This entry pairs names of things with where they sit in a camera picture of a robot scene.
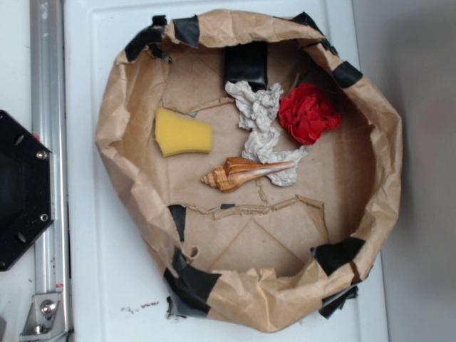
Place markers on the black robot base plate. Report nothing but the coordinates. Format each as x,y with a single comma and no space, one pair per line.
26,197

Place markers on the crumpled red paper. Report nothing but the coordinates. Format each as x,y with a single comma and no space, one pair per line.
307,113

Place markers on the brown spiral sea shell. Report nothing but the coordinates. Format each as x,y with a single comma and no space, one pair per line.
238,170

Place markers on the brown paper bag bin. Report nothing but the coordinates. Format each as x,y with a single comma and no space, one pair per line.
283,245

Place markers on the crumpled white paper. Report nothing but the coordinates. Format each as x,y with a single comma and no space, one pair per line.
257,112

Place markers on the metal corner bracket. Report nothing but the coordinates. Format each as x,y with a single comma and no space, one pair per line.
45,320

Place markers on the aluminium extrusion rail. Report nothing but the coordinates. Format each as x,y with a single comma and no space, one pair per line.
48,113

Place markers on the yellow sponge piece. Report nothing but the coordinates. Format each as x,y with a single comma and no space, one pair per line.
176,134

